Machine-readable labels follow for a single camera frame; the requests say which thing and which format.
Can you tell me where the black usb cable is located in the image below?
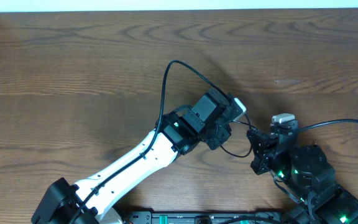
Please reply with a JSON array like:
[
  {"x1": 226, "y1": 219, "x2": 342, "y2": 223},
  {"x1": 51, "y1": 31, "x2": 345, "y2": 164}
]
[{"x1": 219, "y1": 114, "x2": 256, "y2": 159}]

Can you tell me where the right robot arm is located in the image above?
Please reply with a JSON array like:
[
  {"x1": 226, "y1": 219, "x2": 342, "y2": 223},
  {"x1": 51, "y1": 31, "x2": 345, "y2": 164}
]
[{"x1": 247, "y1": 129, "x2": 358, "y2": 224}]

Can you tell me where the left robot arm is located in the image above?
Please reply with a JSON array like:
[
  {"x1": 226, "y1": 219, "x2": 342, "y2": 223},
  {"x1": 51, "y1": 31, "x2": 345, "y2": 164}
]
[{"x1": 31, "y1": 88, "x2": 246, "y2": 223}]

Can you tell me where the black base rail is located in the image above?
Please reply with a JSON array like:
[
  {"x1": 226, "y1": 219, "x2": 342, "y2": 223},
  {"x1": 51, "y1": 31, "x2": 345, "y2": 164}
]
[{"x1": 114, "y1": 206, "x2": 285, "y2": 224}]

